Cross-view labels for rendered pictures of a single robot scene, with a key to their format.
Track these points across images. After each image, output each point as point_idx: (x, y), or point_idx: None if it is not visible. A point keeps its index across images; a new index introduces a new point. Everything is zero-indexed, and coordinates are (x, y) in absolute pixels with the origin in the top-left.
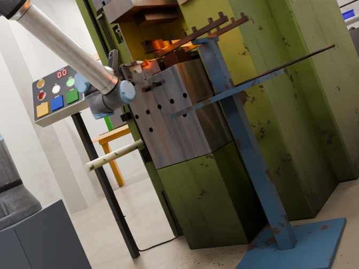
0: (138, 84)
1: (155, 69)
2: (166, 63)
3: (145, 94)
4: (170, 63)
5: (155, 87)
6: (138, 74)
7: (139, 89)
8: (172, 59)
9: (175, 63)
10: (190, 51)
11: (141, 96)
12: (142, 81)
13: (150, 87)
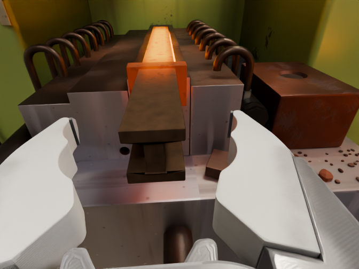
0: (113, 208)
1: (212, 128)
2: (286, 126)
3: (142, 248)
4: (306, 133)
5: (219, 237)
6: (84, 119)
7: (110, 228)
8: (328, 120)
9: (327, 141)
10: (204, 36)
11: (109, 249)
12: (154, 204)
13: (191, 231)
